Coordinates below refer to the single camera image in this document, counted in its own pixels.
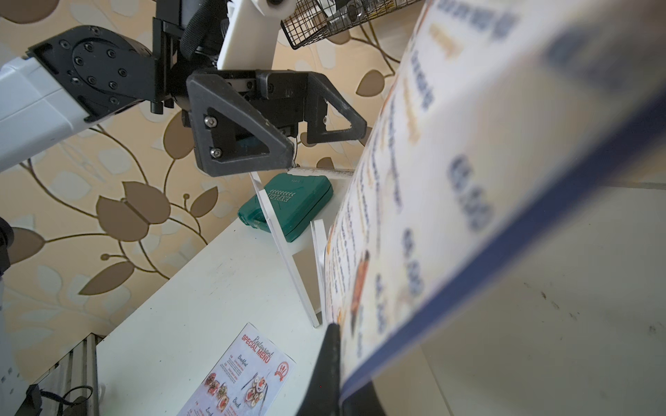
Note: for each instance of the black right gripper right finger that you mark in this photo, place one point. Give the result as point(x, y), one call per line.
point(364, 402)

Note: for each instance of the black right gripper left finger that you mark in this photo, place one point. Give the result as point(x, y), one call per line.
point(323, 392)

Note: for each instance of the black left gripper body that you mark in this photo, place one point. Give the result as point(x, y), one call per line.
point(230, 103)

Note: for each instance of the pink special menu sheet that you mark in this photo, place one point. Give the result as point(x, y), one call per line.
point(246, 379)

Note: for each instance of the white Dim Sum Inn menu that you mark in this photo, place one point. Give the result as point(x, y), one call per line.
point(503, 116)

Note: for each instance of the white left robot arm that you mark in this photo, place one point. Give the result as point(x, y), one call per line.
point(213, 59)

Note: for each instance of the green plastic tool case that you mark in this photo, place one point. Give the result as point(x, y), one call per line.
point(296, 201)

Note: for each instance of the black wire basket back wall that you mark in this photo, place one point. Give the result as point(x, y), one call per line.
point(316, 20)

